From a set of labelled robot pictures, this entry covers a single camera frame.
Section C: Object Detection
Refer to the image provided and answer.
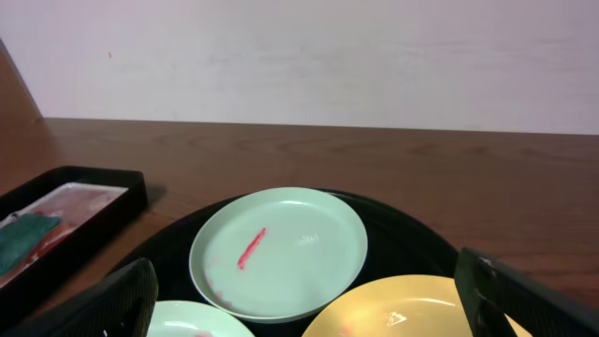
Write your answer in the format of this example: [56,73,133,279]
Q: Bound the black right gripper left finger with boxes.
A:
[4,257,158,337]

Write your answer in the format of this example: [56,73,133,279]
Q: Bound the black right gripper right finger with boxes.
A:
[454,248,598,337]

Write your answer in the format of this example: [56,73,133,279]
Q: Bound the mint green plate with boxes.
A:
[188,187,368,323]
[147,300,254,337]

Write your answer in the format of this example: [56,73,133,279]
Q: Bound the yellow plate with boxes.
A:
[301,273,533,337]

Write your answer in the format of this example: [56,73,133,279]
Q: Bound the green scrubbing sponge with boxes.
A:
[1,213,60,276]

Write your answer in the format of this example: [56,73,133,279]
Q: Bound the black rectangular wash tray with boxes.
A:
[1,166,148,330]

